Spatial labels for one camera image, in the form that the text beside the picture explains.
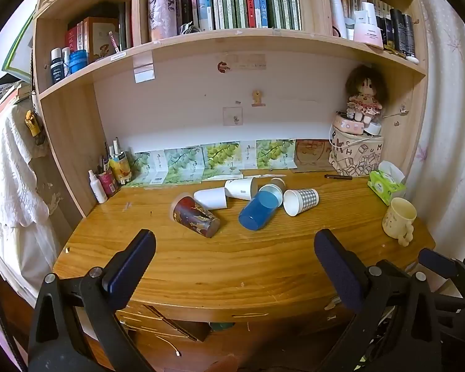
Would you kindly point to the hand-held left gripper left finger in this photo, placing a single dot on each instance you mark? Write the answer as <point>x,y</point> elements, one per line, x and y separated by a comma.
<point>128,269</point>

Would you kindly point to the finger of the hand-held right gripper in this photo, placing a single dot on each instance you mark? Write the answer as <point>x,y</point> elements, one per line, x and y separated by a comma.
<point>436,262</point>

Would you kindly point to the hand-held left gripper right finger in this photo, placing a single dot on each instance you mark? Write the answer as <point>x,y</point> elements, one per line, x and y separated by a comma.
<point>339,275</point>

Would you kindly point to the checkered paper cup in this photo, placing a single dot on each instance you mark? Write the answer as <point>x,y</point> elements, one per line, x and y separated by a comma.
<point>306,198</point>

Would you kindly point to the red patterned cup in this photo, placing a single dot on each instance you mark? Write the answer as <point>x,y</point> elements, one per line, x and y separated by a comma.
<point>195,217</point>

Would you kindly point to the blue plastic cup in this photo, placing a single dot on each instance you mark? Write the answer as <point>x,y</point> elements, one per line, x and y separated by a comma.
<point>257,211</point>

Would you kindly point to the plain white paper cup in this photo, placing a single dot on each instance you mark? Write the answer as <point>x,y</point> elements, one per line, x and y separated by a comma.
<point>213,197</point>

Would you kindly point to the brown rimmed paper cup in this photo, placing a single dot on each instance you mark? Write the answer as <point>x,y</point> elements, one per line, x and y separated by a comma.
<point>278,182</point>

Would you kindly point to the white printed paper cup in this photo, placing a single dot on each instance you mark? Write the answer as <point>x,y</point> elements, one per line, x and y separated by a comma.
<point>240,188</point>

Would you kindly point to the cream ceramic mug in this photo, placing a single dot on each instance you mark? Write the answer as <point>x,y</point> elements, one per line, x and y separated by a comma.
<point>397,221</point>

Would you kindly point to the white spray bottle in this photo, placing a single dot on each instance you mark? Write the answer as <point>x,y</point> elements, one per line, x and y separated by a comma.
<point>97,190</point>

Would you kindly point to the pink pen holder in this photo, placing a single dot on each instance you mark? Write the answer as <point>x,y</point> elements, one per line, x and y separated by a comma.
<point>107,183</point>

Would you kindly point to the green tissue pack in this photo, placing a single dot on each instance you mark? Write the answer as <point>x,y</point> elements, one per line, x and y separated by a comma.
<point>385,188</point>

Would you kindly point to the dark pen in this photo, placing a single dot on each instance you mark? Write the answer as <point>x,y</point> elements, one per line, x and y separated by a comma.
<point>338,177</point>

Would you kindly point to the grape print card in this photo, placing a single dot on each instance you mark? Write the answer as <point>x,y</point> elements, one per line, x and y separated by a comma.
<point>221,159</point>
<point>180,164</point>
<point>143,168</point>
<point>275,154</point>

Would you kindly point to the letter print fabric basket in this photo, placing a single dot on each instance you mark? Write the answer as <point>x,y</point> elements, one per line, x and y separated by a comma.
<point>356,155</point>

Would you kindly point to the brown cardboard card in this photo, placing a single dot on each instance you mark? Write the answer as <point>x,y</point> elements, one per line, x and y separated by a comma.
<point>313,155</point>

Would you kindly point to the white floral curtain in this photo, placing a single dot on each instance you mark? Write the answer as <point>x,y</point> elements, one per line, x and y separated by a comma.
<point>449,124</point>

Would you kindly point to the wooden bookshelf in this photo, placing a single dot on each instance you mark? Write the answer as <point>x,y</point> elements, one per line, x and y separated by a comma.
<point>71,139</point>

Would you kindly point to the white round device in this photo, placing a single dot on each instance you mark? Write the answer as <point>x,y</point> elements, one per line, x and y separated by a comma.
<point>373,128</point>

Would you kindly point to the pink round box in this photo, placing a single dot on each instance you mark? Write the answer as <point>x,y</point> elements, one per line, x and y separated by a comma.
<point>347,124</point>

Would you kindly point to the white lace cloth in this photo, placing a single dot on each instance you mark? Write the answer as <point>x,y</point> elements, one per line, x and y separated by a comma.
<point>7,178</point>

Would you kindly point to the yellow hanging toy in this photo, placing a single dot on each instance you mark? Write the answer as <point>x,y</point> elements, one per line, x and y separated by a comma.
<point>33,122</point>

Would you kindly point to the rag doll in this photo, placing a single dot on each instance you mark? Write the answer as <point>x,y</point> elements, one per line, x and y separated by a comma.
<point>366,87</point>

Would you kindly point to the pink white sticky note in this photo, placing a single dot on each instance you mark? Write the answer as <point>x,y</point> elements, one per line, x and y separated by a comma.
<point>144,69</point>

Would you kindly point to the dark bottle white cap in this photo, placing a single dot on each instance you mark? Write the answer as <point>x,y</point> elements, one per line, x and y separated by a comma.
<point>57,69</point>

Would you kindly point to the stack of papers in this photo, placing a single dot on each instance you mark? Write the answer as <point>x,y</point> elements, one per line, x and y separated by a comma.
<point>4,97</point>

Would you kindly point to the blue jar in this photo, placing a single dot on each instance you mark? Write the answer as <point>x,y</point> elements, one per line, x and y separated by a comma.
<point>78,62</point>

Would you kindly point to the small white bottle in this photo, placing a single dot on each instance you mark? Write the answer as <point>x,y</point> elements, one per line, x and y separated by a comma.
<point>66,62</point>

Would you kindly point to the brown illustrated box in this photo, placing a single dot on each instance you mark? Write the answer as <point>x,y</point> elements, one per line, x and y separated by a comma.
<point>100,38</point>

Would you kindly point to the row of black bottles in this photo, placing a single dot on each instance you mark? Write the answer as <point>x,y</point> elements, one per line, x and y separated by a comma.
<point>401,31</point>

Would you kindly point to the red box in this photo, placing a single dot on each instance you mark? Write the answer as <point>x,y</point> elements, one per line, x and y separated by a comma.
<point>73,38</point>

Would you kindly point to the green framed board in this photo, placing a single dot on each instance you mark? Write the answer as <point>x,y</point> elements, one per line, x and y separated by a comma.
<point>17,56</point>

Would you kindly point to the white floral tube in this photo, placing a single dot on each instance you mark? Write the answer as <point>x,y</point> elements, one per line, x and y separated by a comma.
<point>162,9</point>

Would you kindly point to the tall white bottle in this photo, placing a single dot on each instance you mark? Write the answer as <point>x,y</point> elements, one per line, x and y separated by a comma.
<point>336,11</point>

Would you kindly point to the row of books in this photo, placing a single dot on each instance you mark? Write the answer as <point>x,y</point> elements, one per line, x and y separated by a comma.
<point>236,4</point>

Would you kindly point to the square wall sticker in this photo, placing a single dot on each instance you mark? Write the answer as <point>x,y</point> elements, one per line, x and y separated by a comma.
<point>232,116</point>

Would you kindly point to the bear wall sticker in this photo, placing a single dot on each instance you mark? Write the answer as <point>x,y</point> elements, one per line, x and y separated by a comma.
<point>257,97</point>

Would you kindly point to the cartoon wall sticker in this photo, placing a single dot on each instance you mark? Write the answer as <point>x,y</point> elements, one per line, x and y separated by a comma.
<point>223,66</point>

